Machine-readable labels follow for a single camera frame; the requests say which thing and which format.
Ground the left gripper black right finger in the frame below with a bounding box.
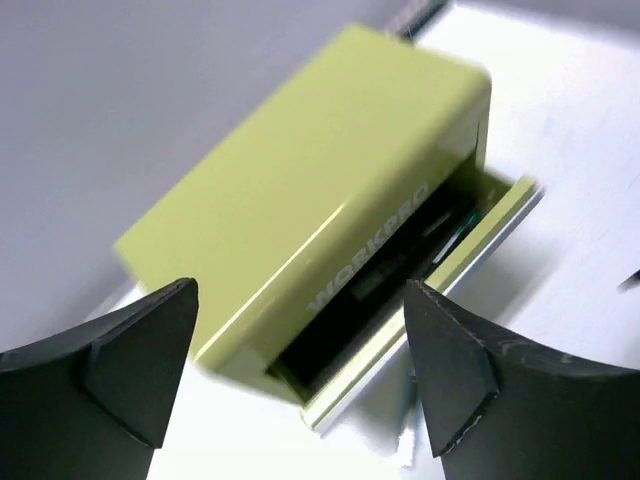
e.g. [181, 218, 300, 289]
[404, 280, 639, 480]

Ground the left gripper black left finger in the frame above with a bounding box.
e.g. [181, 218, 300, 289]
[1, 278, 199, 480]

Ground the green teal pen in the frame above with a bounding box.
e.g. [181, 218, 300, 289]
[431, 207, 485, 269]

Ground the green metal drawer box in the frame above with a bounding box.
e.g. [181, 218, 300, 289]
[115, 25, 541, 433]

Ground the dark blue clear pen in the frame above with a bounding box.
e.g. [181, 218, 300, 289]
[349, 209, 459, 302]

